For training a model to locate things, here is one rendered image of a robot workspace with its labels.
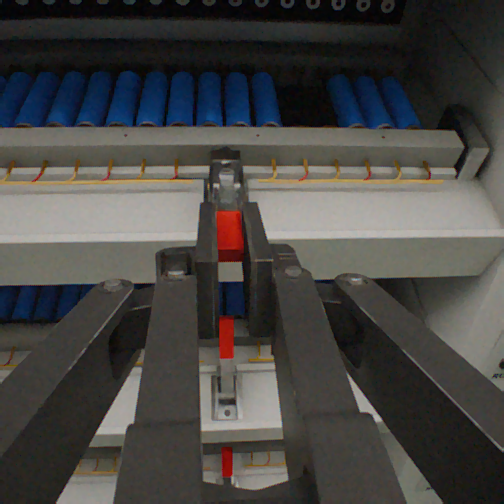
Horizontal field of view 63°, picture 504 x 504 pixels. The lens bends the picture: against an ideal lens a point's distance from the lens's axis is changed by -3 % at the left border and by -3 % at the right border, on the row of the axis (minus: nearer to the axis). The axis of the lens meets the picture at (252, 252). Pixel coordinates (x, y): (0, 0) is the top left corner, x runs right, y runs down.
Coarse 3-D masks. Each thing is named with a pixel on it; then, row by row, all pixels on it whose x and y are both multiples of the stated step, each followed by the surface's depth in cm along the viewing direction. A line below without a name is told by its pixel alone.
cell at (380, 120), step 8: (360, 80) 32; (368, 80) 32; (352, 88) 33; (360, 88) 32; (368, 88) 31; (376, 88) 31; (360, 96) 31; (368, 96) 31; (376, 96) 31; (360, 104) 31; (368, 104) 30; (376, 104) 30; (384, 104) 30; (368, 112) 30; (376, 112) 29; (384, 112) 29; (368, 120) 30; (376, 120) 29; (384, 120) 29; (368, 128) 30; (376, 128) 29
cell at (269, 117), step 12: (264, 72) 32; (252, 84) 32; (264, 84) 31; (252, 96) 31; (264, 96) 30; (276, 96) 31; (264, 108) 29; (276, 108) 29; (264, 120) 28; (276, 120) 28
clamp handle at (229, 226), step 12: (228, 180) 23; (228, 192) 23; (228, 204) 22; (216, 216) 20; (228, 216) 20; (240, 216) 20; (228, 228) 19; (240, 228) 19; (228, 240) 18; (240, 240) 18; (228, 252) 18; (240, 252) 18
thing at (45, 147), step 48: (0, 144) 25; (48, 144) 25; (96, 144) 25; (144, 144) 25; (192, 144) 26; (240, 144) 26; (288, 144) 26; (336, 144) 26; (384, 144) 26; (432, 144) 27
